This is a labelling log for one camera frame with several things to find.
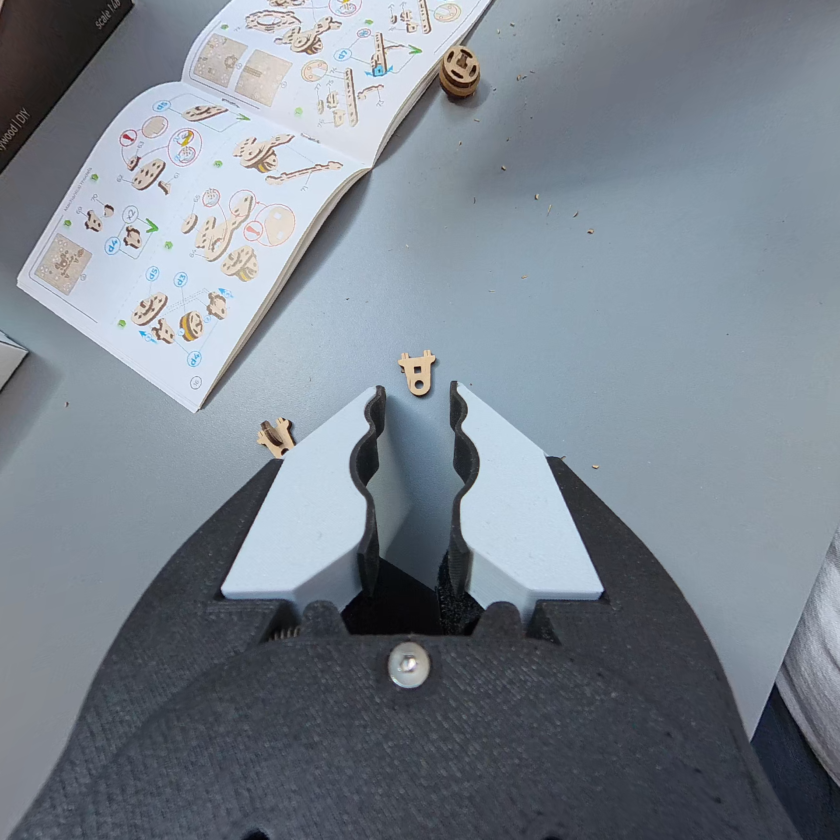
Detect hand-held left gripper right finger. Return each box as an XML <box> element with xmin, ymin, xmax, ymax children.
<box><xmin>448</xmin><ymin>379</ymin><xmax>606</xmax><ymax>623</ymax></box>

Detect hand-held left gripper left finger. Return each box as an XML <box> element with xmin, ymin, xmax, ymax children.
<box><xmin>220</xmin><ymin>385</ymin><xmax>388</xmax><ymax>618</ymax></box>

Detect small wooden puzzle piece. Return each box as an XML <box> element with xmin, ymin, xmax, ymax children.
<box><xmin>398</xmin><ymin>350</ymin><xmax>437</xmax><ymax>397</ymax></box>

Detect small wooden piece with peg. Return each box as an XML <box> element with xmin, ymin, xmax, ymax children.
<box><xmin>256</xmin><ymin>417</ymin><xmax>296</xmax><ymax>459</ymax></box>

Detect open assembly instruction booklet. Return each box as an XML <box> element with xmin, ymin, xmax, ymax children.
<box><xmin>16</xmin><ymin>0</ymin><xmax>496</xmax><ymax>414</ymax></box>

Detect person's white garment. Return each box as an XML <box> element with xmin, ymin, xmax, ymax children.
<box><xmin>774</xmin><ymin>525</ymin><xmax>840</xmax><ymax>775</ymax></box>

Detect white box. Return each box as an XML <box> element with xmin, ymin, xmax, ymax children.
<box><xmin>0</xmin><ymin>331</ymin><xmax>30</xmax><ymax>391</ymax></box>

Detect person's dark pants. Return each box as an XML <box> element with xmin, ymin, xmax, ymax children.
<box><xmin>748</xmin><ymin>696</ymin><xmax>840</xmax><ymax>840</ymax></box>

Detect round wooden wheel assembly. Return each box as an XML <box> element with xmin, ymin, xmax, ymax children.
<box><xmin>438</xmin><ymin>45</ymin><xmax>482</xmax><ymax>99</ymax></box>

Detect black cardboard box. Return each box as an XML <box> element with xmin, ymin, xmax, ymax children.
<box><xmin>0</xmin><ymin>0</ymin><xmax>135</xmax><ymax>175</ymax></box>

